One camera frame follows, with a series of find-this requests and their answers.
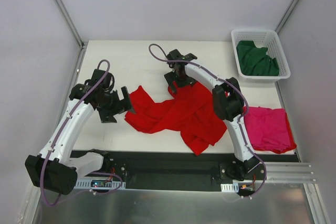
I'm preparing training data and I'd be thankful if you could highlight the white plastic basket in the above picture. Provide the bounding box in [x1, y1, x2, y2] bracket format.
[231, 28, 291, 83]

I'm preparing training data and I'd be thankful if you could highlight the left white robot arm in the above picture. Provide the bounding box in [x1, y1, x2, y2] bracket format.
[25, 68, 133, 195]

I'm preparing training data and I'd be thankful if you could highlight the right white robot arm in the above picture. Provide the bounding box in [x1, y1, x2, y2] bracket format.
[165, 49, 260, 181]

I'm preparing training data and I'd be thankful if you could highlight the green t shirt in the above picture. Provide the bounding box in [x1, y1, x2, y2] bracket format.
[236, 40, 280, 77]

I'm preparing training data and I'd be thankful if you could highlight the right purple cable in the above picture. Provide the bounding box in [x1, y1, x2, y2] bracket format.
[148, 44, 268, 201]

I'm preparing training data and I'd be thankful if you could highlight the purple cable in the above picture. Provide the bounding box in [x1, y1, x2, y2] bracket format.
[40, 60, 124, 207]
[148, 44, 268, 201]

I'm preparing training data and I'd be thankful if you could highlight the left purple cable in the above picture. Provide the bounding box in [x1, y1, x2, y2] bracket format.
[40, 60, 124, 207]

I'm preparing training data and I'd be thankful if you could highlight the left white cable duct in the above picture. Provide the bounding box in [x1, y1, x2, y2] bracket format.
[74, 178, 126, 190]

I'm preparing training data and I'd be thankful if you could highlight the white cable duct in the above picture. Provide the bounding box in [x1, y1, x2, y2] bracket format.
[74, 178, 126, 190]
[220, 183, 239, 193]

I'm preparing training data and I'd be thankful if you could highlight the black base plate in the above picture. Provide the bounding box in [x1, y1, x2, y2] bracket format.
[80, 151, 267, 190]

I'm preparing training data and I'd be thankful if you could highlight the right white cable duct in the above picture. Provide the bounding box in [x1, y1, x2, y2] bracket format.
[220, 183, 239, 193]

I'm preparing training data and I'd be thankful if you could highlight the aluminium rail frame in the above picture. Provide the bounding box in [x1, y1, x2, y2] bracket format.
[32, 40, 331, 224]

